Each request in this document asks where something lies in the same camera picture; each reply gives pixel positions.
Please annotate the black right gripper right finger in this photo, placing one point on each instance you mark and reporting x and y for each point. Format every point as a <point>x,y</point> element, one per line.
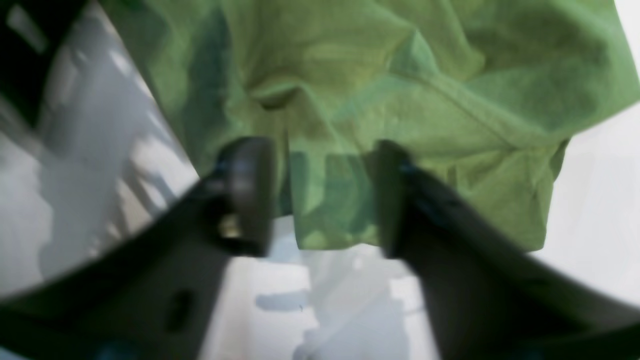
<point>485,298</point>

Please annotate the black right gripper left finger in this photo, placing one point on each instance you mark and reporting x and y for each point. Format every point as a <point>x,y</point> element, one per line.
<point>152,297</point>

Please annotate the green t-shirt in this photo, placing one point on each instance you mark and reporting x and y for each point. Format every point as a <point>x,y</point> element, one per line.
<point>484,94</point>

